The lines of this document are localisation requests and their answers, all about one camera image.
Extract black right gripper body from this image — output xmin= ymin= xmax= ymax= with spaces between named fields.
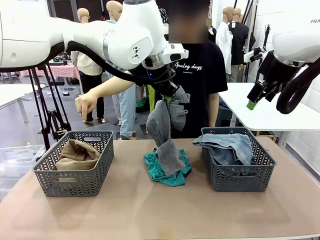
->
xmin=259 ymin=51 xmax=305 ymax=88

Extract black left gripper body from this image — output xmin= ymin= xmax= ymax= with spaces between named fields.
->
xmin=149 ymin=68 xmax=181 ymax=99

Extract grey knit garment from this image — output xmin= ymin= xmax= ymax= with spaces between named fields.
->
xmin=145 ymin=86 xmax=191 ymax=177

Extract light blue denim jeans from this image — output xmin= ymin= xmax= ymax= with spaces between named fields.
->
xmin=192 ymin=133 xmax=256 ymax=166

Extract teal garment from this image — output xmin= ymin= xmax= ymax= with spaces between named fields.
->
xmin=143 ymin=147 xmax=193 ymax=187

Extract beige garment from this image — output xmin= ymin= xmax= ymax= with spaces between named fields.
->
xmin=54 ymin=139 xmax=102 ymax=172

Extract person's left forearm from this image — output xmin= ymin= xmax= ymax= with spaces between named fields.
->
xmin=207 ymin=92 xmax=220 ymax=128

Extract person's right forearm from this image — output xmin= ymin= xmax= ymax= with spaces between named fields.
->
xmin=94 ymin=74 xmax=138 ymax=99

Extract person's right hand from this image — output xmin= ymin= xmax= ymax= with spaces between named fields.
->
xmin=74 ymin=90 xmax=100 ymax=121

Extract lime green trousers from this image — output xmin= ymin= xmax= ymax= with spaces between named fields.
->
xmin=147 ymin=84 xmax=156 ymax=113

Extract large white table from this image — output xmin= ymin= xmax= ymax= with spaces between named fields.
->
xmin=218 ymin=81 xmax=320 ymax=132

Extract person in black t-shirt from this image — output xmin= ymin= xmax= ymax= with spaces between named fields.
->
xmin=134 ymin=0 xmax=229 ymax=140

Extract dark storage bin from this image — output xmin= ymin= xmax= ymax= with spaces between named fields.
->
xmin=217 ymin=104 xmax=235 ymax=127

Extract black light stand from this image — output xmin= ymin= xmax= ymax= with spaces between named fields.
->
xmin=254 ymin=24 xmax=272 ymax=85

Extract mannequin in blue fleece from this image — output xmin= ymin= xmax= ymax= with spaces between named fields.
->
xmin=104 ymin=0 xmax=138 ymax=140

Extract mannequin in black shirt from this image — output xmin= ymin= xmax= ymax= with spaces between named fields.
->
xmin=228 ymin=7 xmax=256 ymax=83

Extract mannequin in white shirt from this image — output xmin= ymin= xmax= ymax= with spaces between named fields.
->
xmin=215 ymin=6 xmax=235 ymax=76

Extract mannequin in cream shirt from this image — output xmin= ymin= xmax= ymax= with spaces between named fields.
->
xmin=70 ymin=7 xmax=106 ymax=124

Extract grey plastic woven basket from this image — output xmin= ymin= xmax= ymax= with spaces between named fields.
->
xmin=200 ymin=126 xmax=278 ymax=193
xmin=31 ymin=129 xmax=115 ymax=198

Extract grey plastic crate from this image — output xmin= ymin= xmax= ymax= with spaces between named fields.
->
xmin=44 ymin=85 xmax=84 ymax=99

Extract table with pink cloth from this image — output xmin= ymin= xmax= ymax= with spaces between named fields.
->
xmin=19 ymin=62 xmax=81 ymax=81

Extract black tripod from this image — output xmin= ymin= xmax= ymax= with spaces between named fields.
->
xmin=27 ymin=62 xmax=73 ymax=151

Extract white desk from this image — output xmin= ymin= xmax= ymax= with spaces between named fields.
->
xmin=0 ymin=83 xmax=48 ymax=124

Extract clear plastic storage box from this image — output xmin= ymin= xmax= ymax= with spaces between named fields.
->
xmin=0 ymin=144 xmax=46 ymax=201

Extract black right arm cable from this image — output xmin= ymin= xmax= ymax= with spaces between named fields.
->
xmin=276 ymin=58 xmax=320 ymax=115

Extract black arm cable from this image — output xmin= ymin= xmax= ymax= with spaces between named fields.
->
xmin=63 ymin=40 xmax=176 ymax=88
xmin=276 ymin=58 xmax=320 ymax=115

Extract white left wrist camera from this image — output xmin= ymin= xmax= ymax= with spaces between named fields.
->
xmin=163 ymin=43 xmax=190 ymax=64

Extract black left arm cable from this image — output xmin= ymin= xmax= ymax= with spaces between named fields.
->
xmin=63 ymin=40 xmax=176 ymax=88

